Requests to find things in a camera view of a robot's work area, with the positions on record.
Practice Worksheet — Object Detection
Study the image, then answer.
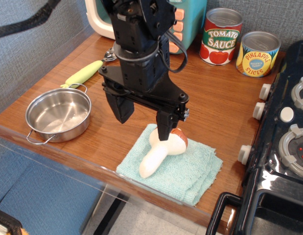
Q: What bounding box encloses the light blue folded cloth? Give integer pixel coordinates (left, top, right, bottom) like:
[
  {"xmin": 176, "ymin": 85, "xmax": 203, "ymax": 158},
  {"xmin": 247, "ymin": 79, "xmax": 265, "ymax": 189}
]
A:
[{"xmin": 116, "ymin": 124, "xmax": 223, "ymax": 206}]

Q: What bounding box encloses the pineapple slices can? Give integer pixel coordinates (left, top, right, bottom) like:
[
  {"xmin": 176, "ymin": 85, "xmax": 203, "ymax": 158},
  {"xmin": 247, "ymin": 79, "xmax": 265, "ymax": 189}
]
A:
[{"xmin": 236, "ymin": 31, "xmax": 281, "ymax": 78}]

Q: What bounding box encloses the tomato sauce can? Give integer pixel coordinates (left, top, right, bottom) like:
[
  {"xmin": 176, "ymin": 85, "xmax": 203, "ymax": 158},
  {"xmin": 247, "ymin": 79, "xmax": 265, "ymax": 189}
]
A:
[{"xmin": 200, "ymin": 8, "xmax": 243, "ymax": 65}]

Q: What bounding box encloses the black braided cable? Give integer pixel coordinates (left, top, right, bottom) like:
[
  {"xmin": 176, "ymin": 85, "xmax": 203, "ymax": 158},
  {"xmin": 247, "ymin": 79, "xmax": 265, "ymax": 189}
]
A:
[{"xmin": 0, "ymin": 0, "xmax": 61, "ymax": 40}]

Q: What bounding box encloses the black toy stove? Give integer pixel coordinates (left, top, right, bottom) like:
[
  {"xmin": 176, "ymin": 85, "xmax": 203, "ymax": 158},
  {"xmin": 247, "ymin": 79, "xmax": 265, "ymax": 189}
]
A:
[{"xmin": 207, "ymin": 40, "xmax": 303, "ymax": 235}]

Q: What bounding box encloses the black orange object corner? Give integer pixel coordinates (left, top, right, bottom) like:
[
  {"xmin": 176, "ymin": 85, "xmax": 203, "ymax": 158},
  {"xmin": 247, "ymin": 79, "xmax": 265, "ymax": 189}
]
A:
[{"xmin": 0, "ymin": 211, "xmax": 26, "ymax": 235}]

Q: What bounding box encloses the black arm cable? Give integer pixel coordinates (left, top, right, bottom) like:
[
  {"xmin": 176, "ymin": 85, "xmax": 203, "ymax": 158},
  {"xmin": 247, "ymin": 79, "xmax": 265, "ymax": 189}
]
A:
[{"xmin": 158, "ymin": 30, "xmax": 188, "ymax": 73}]

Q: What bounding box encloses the spoon with green handle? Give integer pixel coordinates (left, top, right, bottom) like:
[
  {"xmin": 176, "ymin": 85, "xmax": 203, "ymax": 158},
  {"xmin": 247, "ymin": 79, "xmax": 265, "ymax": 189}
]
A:
[{"xmin": 60, "ymin": 47, "xmax": 117, "ymax": 88}]

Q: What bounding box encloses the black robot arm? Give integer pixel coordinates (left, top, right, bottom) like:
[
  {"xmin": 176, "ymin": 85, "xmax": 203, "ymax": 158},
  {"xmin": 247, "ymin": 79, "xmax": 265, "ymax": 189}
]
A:
[{"xmin": 99, "ymin": 0, "xmax": 189, "ymax": 141}]

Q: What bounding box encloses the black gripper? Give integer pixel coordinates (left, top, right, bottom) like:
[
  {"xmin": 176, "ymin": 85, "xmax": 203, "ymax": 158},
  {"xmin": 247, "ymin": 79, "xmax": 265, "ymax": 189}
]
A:
[{"xmin": 99, "ymin": 36, "xmax": 189, "ymax": 141}]

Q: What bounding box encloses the clear acrylic barrier panel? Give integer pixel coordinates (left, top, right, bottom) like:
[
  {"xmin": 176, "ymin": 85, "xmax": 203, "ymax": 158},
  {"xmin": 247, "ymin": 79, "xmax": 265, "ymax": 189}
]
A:
[{"xmin": 0, "ymin": 123, "xmax": 230, "ymax": 235}]

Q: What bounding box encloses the small steel pot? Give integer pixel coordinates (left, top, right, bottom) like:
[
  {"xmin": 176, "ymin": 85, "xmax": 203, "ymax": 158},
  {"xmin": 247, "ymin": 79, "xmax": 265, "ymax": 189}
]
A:
[{"xmin": 25, "ymin": 83, "xmax": 92, "ymax": 145}]

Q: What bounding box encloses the teal toy microwave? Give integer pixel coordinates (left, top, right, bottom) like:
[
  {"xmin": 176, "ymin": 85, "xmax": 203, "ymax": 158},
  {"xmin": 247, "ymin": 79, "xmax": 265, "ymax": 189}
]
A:
[{"xmin": 85, "ymin": 0, "xmax": 207, "ymax": 49}]

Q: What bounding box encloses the white brown toy mushroom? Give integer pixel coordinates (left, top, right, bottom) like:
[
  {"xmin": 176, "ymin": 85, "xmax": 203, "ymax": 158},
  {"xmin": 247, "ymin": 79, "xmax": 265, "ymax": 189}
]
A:
[{"xmin": 139, "ymin": 128, "xmax": 188, "ymax": 178}]

